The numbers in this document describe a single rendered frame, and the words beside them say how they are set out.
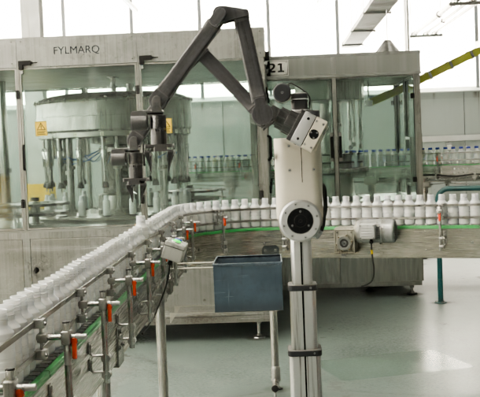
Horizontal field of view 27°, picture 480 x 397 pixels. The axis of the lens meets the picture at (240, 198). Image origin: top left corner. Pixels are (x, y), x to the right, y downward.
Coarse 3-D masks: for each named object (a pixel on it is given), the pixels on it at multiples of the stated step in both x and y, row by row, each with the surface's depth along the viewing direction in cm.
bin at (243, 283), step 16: (224, 256) 473; (240, 256) 473; (256, 256) 473; (272, 256) 472; (224, 272) 443; (240, 272) 443; (256, 272) 443; (272, 272) 442; (224, 288) 444; (240, 288) 443; (256, 288) 443; (272, 288) 443; (224, 304) 444; (240, 304) 444; (256, 304) 443; (272, 304) 443
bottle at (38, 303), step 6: (24, 288) 227; (30, 288) 228; (36, 288) 226; (36, 294) 226; (36, 300) 226; (36, 306) 225; (42, 306) 226; (42, 312) 226; (42, 330) 226; (48, 348) 228; (48, 354) 228; (42, 360) 226
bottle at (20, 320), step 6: (6, 300) 210; (12, 300) 211; (18, 300) 210; (18, 306) 208; (18, 312) 208; (18, 318) 208; (24, 318) 210; (24, 324) 208; (24, 336) 208; (24, 342) 208; (24, 348) 208; (24, 354) 208; (24, 360) 208; (24, 372) 208
